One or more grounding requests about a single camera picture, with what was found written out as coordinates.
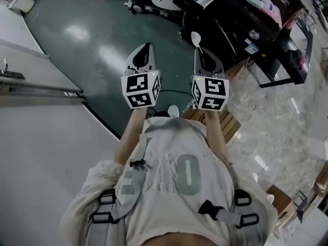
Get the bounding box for pink plastic item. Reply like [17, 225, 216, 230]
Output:
[283, 16, 296, 31]

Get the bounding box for black metal bracket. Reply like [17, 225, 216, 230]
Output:
[0, 72, 26, 80]

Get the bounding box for black bag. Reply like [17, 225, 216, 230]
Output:
[285, 49, 305, 69]

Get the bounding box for black low table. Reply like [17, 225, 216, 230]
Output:
[250, 22, 314, 89]

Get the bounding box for grey chest harness straps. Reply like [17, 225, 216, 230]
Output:
[89, 132, 261, 246]

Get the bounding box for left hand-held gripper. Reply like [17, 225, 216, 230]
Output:
[120, 43, 161, 110]

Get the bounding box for white plastic spoon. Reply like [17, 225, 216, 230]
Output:
[191, 31, 204, 56]

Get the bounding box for small cardboard box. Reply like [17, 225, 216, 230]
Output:
[265, 184, 295, 228]
[314, 162, 328, 197]

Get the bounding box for wooden slatted platform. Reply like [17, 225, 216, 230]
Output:
[183, 104, 243, 145]

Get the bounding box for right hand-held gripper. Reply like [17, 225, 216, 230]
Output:
[191, 47, 230, 112]

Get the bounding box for person's cream shirt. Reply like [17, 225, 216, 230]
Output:
[60, 116, 279, 246]

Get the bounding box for pink and green plastic bag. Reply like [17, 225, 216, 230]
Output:
[245, 0, 283, 28]

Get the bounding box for person's left forearm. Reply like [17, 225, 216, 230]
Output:
[114, 108, 148, 168]

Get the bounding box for person's right forearm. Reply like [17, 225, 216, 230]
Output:
[203, 109, 231, 166]

